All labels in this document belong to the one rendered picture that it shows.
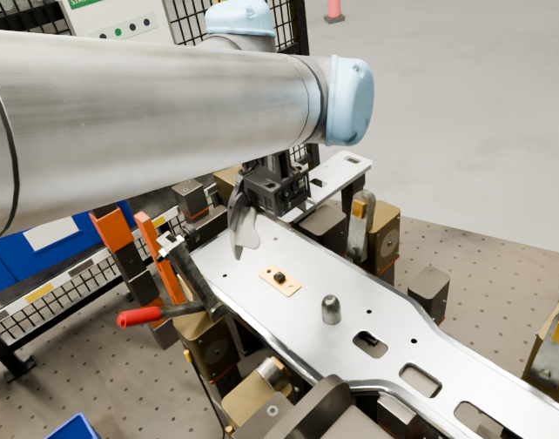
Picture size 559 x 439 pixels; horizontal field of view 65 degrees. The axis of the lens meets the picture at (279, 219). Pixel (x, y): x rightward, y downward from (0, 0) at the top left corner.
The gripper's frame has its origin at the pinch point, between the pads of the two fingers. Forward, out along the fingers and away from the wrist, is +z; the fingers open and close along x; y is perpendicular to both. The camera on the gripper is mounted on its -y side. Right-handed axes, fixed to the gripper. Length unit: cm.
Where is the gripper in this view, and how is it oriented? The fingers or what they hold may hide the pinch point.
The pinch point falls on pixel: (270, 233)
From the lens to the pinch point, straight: 71.9
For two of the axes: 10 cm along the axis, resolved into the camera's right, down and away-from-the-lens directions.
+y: 6.8, 3.9, -6.2
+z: 1.3, 7.6, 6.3
